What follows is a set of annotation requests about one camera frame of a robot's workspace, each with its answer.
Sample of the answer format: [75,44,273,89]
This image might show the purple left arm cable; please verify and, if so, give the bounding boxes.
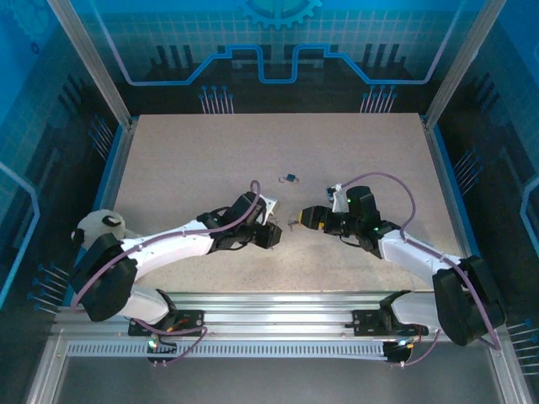
[69,179,264,368]

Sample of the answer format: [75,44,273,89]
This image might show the black controller board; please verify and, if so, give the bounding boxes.
[145,334,178,367]
[382,338,416,366]

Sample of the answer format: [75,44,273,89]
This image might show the slotted grey cable tray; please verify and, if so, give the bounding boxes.
[65,340,393,359]

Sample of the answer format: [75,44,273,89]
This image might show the plush panda toy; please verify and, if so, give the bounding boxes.
[70,209,142,253]

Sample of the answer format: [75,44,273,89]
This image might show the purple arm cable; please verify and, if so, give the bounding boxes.
[339,171,503,368]
[69,179,264,368]

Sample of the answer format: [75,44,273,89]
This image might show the blue table border strip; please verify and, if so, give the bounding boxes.
[430,124,497,306]
[61,124,130,311]

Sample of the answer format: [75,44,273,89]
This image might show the aluminium lower frame rail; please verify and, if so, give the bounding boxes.
[23,332,71,404]
[486,336,526,404]

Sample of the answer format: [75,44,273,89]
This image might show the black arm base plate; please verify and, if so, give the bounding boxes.
[351,309,430,338]
[128,309,207,338]

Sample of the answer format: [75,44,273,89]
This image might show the wide aluminium base rail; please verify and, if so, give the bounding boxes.
[50,290,506,342]

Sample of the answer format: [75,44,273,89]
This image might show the aluminium frame post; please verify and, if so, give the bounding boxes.
[422,0,506,130]
[45,0,140,130]

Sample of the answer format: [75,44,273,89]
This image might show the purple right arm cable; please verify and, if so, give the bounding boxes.
[339,171,503,368]

